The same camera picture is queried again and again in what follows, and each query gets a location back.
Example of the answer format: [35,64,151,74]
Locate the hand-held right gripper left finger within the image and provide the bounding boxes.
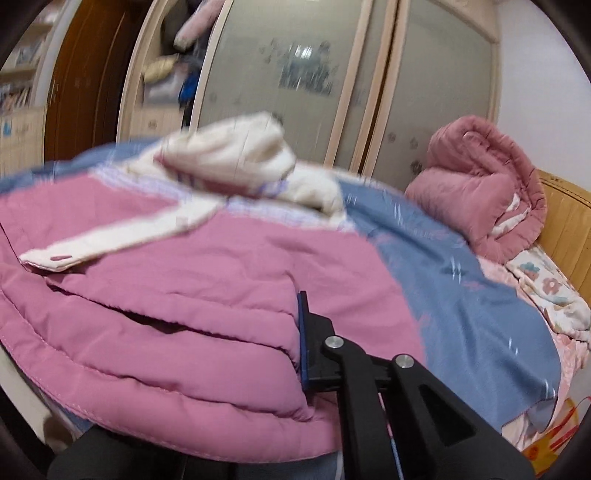
[46,425,185,480]

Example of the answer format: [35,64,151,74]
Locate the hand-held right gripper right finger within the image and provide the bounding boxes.
[295,291,536,480]

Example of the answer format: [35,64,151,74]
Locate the pink and white hooded jacket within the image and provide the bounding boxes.
[0,111,428,462]

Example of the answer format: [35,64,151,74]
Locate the blue striped bedsheet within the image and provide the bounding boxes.
[0,138,575,480]

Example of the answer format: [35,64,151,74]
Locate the pink quilt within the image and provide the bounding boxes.
[405,115,548,265]

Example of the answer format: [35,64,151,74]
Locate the white floral cloth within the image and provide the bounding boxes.
[507,247,591,345]

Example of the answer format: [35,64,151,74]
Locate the wooden wardrobe drawer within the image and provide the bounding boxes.
[134,104,186,136]

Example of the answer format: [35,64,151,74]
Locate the orange printed cloth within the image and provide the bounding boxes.
[519,397,581,468]

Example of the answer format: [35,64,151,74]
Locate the light pink sheet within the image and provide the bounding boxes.
[478,256,591,454]

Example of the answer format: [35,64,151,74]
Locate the blue garment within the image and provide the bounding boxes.
[178,65,197,106]

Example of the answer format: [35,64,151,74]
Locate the frosted floral sliding door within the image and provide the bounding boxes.
[365,0,502,186]
[191,0,376,168]

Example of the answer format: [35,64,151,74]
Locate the clear plastic storage box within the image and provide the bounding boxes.
[145,69,185,105]

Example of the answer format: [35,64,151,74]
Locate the wooden headboard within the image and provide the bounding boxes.
[536,170,591,297]

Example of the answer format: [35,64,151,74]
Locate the dark grey garment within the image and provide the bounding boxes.
[185,37,209,70]

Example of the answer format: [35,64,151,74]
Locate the beige crumpled cloth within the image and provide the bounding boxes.
[142,53,179,84]

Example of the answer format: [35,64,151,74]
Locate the light wooden wardrobe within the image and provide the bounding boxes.
[117,0,502,186]

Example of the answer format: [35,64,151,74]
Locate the brown wooden door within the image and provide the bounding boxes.
[44,0,154,160]

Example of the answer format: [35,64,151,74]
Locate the pink padded garment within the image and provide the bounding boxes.
[173,0,223,49]

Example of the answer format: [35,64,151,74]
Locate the light wooden bookshelf cabinet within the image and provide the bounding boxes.
[0,0,80,177]

